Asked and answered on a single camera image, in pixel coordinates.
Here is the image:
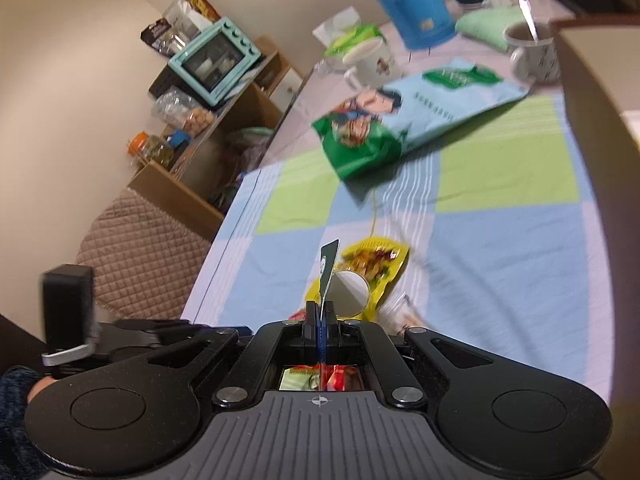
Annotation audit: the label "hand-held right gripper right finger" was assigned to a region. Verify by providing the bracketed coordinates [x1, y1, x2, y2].
[319, 309, 503, 409]

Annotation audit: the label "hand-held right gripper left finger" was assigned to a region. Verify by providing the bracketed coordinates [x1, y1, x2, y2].
[142, 301, 321, 409]

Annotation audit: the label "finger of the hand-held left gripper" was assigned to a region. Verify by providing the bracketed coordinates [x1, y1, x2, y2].
[95, 318, 252, 362]

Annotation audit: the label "dark green card packet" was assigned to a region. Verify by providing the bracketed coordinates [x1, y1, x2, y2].
[317, 238, 372, 321]

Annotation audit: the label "yellow chestnut packet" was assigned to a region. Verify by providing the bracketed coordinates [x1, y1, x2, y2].
[305, 237, 411, 323]

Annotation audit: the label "brown cardboard box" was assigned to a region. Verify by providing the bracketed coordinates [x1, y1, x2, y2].
[550, 14, 640, 411]

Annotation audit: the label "person's left forearm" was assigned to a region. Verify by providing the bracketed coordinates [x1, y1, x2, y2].
[0, 367, 58, 480]

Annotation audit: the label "pale glass-topped desktop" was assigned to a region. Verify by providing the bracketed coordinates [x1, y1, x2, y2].
[240, 20, 566, 181]

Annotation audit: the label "brown quilted cover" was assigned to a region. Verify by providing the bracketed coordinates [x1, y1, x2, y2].
[75, 187, 213, 313]

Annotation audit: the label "wooden shelf cabinet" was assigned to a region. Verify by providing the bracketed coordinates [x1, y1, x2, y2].
[127, 35, 306, 241]

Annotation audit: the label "orange-lid jar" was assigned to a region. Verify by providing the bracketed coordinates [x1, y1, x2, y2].
[126, 131, 175, 170]

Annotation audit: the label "checked tablecloth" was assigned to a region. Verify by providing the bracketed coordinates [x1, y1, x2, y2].
[180, 85, 617, 401]

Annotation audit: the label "crumpled plastic bags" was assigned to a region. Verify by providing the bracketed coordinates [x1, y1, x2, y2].
[225, 127, 273, 171]

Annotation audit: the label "large green cartoon snack bag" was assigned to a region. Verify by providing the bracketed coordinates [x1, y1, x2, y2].
[311, 57, 532, 181]

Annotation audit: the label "white cartoon mug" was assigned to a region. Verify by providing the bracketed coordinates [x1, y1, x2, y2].
[342, 37, 398, 93]

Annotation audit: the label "teal toaster oven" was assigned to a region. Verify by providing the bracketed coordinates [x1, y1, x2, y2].
[167, 16, 262, 107]

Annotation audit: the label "dark snack bag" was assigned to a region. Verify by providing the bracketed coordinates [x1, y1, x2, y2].
[140, 18, 173, 53]

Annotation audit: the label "green tissue pack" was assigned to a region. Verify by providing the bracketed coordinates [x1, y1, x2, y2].
[312, 6, 388, 61]

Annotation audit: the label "clear plastic bag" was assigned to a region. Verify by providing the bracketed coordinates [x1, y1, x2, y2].
[162, 0, 213, 43]

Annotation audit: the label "brown snack bag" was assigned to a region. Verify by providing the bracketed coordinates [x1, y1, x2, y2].
[186, 0, 222, 23]

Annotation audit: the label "blue thermos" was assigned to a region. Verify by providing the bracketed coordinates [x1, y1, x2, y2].
[348, 0, 457, 52]

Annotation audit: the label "green towel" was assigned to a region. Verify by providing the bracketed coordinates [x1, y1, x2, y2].
[454, 4, 526, 52]

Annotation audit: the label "grey patterned mug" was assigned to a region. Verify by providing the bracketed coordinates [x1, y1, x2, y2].
[502, 21, 562, 85]

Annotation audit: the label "metal spoon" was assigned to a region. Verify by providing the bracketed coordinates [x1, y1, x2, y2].
[518, 0, 541, 43]

